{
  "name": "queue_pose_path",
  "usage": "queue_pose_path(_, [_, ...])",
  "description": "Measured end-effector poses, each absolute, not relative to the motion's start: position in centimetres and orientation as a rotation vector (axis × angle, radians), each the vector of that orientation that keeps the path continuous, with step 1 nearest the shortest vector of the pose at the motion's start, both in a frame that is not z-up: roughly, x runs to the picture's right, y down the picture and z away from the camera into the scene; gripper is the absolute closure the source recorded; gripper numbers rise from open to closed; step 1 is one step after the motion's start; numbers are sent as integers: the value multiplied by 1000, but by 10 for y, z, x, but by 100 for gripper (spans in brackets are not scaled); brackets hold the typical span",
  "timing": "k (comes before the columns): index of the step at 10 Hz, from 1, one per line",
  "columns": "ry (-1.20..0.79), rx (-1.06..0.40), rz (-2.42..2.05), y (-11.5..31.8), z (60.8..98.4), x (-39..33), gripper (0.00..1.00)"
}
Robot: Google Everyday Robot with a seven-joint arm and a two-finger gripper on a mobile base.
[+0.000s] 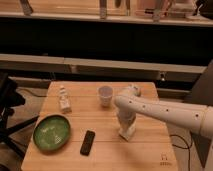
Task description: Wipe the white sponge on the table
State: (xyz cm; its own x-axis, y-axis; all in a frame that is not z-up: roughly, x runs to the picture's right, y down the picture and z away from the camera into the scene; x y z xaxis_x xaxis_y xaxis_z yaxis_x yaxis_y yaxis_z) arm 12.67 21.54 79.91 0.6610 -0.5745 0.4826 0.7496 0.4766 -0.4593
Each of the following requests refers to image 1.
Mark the small white bottle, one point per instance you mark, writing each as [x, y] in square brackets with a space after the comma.
[64, 101]

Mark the green round plate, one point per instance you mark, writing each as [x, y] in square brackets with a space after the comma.
[52, 133]

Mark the translucent plastic cup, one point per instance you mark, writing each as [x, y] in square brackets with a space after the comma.
[105, 95]

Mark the black rectangular remote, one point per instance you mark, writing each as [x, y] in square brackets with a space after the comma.
[87, 142]

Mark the wooden shelf rail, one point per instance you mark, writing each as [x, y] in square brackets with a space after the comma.
[107, 68]

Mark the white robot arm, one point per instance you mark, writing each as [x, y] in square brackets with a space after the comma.
[196, 118]

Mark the black tripod stand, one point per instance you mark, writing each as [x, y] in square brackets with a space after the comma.
[10, 98]

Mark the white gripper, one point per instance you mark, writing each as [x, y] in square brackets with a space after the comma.
[126, 120]

